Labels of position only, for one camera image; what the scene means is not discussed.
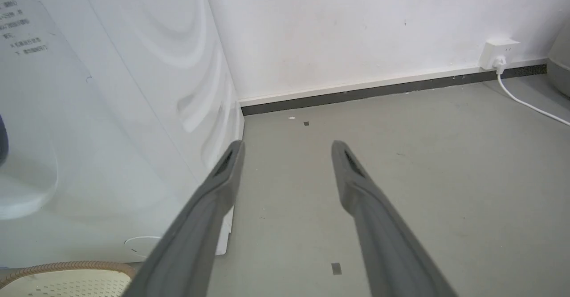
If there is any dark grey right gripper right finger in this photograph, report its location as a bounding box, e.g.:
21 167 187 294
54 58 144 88
331 140 457 297

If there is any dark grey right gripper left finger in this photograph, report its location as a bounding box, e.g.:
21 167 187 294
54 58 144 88
122 140 246 297

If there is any cream laundry basket brown rim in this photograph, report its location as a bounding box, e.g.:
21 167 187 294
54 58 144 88
0 261 137 297

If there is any white washing machine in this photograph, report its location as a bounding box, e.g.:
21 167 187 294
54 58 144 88
0 0 245 269

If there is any white power cable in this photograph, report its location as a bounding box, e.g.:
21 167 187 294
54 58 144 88
493 57 570 127

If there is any white wall power socket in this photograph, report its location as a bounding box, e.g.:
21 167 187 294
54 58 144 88
479 39 520 71

